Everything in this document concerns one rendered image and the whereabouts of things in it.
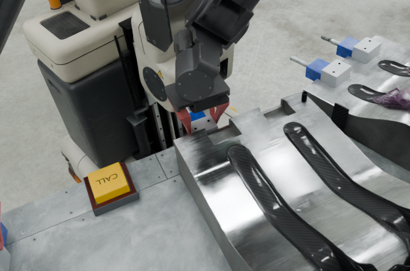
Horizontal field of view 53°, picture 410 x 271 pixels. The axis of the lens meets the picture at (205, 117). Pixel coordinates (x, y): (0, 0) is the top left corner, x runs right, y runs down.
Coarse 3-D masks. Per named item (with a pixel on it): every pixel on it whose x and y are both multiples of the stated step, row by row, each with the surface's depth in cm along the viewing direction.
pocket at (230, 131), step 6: (228, 126) 74; (234, 126) 72; (210, 132) 73; (216, 132) 73; (222, 132) 74; (228, 132) 74; (234, 132) 74; (240, 132) 70; (210, 138) 73; (216, 138) 74; (222, 138) 73; (228, 138) 73; (216, 144) 72
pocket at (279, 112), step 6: (282, 102) 76; (276, 108) 76; (282, 108) 77; (288, 108) 75; (264, 114) 75; (270, 114) 76; (276, 114) 77; (282, 114) 76; (288, 114) 76; (270, 120) 76
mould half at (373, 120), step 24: (384, 48) 90; (408, 48) 89; (360, 72) 85; (384, 72) 84; (312, 96) 81; (336, 96) 80; (360, 120) 75; (384, 120) 71; (408, 120) 68; (384, 144) 73; (408, 144) 69; (408, 168) 72
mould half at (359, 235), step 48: (288, 96) 76; (192, 144) 69; (240, 144) 68; (288, 144) 68; (336, 144) 67; (192, 192) 71; (240, 192) 62; (288, 192) 61; (384, 192) 57; (240, 240) 56; (336, 240) 51; (384, 240) 49
